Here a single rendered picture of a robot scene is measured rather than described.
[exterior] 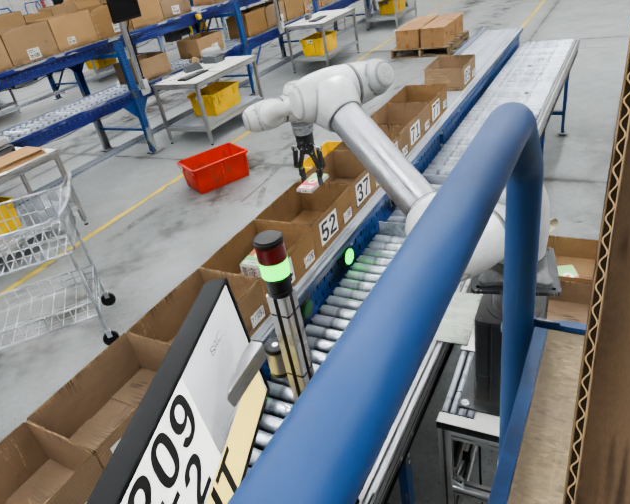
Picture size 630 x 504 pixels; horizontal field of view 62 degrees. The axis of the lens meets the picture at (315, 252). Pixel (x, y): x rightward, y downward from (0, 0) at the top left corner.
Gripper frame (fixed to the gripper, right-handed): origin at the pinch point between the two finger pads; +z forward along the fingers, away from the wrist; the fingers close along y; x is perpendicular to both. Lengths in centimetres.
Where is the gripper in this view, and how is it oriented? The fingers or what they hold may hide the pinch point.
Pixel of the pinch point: (311, 177)
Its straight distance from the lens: 229.8
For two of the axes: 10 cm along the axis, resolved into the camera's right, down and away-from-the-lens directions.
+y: 8.7, 1.2, -4.8
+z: 1.6, 8.4, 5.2
